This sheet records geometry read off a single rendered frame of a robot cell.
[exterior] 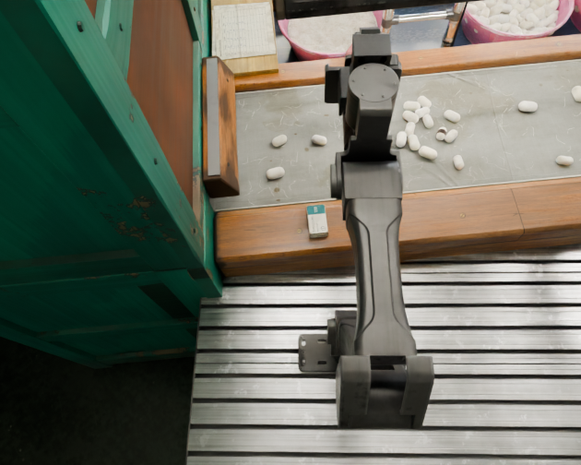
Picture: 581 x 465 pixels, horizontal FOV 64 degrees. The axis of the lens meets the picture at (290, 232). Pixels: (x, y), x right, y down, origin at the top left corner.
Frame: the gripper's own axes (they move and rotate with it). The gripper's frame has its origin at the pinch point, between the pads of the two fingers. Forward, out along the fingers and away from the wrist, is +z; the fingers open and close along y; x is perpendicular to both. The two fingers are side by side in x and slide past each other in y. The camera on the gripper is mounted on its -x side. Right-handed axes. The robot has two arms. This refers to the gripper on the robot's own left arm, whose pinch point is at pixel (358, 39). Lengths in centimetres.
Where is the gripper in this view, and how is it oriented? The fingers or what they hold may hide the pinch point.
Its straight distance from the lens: 75.0
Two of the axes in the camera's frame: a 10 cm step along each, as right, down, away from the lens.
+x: 0.4, 4.3, 9.0
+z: 0.1, -9.0, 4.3
